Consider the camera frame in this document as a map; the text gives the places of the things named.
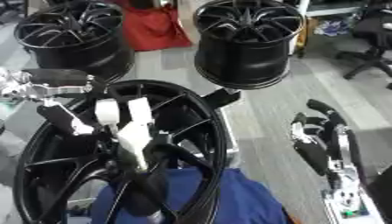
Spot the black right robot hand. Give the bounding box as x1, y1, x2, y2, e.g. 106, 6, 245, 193
289, 99, 371, 190

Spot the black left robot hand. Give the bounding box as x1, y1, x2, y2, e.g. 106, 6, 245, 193
21, 68, 109, 137

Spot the black wheel rim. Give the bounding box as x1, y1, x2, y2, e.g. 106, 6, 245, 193
192, 0, 306, 90
12, 0, 137, 82

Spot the white hub pin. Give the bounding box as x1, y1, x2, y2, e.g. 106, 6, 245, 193
116, 122, 155, 173
125, 96, 155, 124
93, 98, 123, 135

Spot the large black spoked wheel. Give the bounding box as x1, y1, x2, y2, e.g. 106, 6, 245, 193
12, 79, 230, 224

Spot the red cloth bag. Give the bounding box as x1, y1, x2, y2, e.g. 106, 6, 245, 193
113, 0, 195, 53

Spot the blue and white bundle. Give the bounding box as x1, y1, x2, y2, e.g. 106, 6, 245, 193
313, 18, 353, 38

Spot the black office chair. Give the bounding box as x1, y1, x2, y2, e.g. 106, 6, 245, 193
333, 0, 392, 90

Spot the white shelf unit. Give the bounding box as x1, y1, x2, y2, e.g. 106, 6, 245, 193
289, 0, 371, 58

